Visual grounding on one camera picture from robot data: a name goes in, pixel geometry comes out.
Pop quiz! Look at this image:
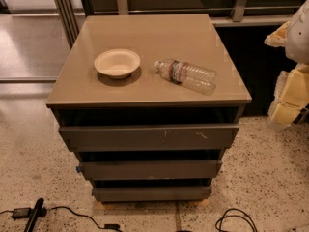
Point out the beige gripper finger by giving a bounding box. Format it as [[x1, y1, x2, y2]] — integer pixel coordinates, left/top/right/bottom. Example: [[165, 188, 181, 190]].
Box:
[[268, 71, 301, 127], [264, 21, 290, 47]]

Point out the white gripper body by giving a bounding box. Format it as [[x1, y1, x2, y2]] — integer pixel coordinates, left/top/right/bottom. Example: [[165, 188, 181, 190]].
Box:
[[280, 63, 309, 110]]

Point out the grey top drawer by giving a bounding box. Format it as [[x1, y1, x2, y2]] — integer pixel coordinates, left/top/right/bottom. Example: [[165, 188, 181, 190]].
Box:
[[59, 124, 239, 152]]

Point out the grey drawer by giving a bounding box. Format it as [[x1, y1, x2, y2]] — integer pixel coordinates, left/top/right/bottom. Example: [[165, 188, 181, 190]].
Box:
[[92, 186, 211, 202], [79, 159, 222, 181], [59, 124, 239, 152]]

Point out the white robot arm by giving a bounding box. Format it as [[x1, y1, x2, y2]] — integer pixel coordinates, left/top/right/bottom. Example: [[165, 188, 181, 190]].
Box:
[[264, 0, 309, 130]]

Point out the grey drawer cabinet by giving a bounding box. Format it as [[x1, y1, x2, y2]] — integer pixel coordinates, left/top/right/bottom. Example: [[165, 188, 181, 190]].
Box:
[[46, 14, 251, 189]]

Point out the grey bottom drawer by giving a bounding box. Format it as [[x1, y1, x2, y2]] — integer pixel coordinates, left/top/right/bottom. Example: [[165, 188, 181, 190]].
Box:
[[92, 186, 211, 202]]

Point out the grey middle drawer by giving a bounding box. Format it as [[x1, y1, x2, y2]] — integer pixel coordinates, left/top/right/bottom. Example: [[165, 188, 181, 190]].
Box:
[[79, 159, 222, 181]]

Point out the clear plastic water bottle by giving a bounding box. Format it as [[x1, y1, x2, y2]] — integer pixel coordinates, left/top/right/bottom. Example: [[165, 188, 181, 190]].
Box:
[[154, 59, 216, 95]]

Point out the wooden base board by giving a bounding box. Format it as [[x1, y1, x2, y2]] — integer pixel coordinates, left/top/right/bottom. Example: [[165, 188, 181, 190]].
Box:
[[93, 199, 209, 211]]

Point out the beige paper bowl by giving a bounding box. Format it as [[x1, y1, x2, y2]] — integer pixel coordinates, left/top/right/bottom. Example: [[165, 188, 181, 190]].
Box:
[[94, 49, 140, 79]]

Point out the metal shelf rack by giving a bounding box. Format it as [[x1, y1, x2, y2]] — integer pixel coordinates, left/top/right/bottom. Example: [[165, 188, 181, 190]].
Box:
[[0, 0, 306, 89]]

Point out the black bar device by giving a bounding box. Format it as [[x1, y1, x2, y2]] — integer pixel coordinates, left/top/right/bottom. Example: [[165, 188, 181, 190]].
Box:
[[23, 198, 47, 232]]

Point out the black power adapter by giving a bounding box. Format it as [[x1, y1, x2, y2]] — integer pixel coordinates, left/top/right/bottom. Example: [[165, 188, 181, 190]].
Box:
[[12, 208, 31, 219]]

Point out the black coiled cable right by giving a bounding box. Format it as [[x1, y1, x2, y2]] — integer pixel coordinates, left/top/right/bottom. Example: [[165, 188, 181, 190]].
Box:
[[214, 208, 259, 232]]

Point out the black floor cable left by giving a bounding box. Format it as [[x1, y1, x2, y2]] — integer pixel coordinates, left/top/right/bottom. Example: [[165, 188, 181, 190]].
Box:
[[0, 205, 124, 232]]

